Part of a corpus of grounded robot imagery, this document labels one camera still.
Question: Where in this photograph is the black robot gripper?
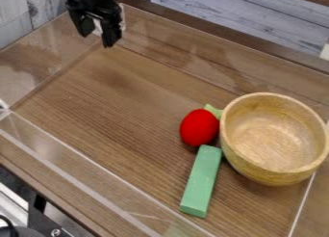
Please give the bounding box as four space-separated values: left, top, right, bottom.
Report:
65 0 122 47

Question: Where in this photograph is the red plush strawberry toy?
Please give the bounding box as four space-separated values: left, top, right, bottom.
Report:
178 104 222 146

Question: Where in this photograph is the wooden bowl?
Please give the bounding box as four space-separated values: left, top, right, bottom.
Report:
219 92 329 187

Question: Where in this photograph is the green rectangular block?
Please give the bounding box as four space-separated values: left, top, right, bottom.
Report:
179 145 222 218

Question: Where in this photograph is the clear acrylic tray wall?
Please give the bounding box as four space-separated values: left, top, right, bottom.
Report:
0 105 214 237

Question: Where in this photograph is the black metal table frame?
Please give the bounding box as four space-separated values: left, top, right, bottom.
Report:
25 192 82 237

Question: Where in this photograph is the black cable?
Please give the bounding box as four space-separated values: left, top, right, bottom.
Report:
0 214 18 237

